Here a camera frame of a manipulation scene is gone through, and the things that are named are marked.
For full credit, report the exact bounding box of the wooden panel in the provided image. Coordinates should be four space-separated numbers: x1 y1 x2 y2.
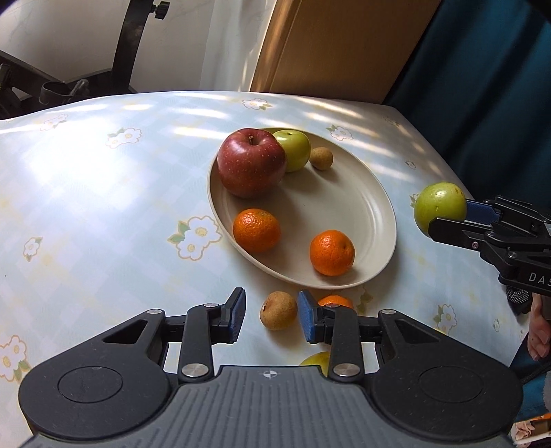
251 0 442 104

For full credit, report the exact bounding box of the large yellow lemon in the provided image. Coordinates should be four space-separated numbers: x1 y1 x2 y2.
299 351 332 375

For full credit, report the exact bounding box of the dark teal curtain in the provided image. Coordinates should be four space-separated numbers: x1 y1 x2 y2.
383 0 551 203

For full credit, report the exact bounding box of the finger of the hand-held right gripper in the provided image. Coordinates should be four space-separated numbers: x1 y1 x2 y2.
466 198 502 225
429 216 490 256

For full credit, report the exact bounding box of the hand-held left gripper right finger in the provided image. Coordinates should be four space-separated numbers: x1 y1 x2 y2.
298 289 440 383

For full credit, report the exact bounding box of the large red apple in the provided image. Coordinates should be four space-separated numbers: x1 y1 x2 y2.
216 128 288 199

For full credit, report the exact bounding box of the black exercise bike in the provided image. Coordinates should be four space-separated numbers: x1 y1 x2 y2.
0 0 173 119

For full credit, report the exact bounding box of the small brown round fruit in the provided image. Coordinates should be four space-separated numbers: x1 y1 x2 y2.
311 147 334 171
259 291 299 331

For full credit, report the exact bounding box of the person's right hand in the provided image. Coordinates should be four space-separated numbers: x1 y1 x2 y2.
526 296 551 362

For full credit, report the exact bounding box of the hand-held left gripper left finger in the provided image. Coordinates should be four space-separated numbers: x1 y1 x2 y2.
102 288 247 384

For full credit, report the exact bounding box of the mandarin orange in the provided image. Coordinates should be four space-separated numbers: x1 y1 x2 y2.
233 208 282 254
309 230 356 277
318 295 354 310

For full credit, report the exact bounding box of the green apple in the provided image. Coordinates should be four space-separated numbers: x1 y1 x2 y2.
414 182 468 237
272 129 311 173

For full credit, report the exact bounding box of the beige oval plate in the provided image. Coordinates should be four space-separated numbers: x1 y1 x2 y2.
208 128 397 290

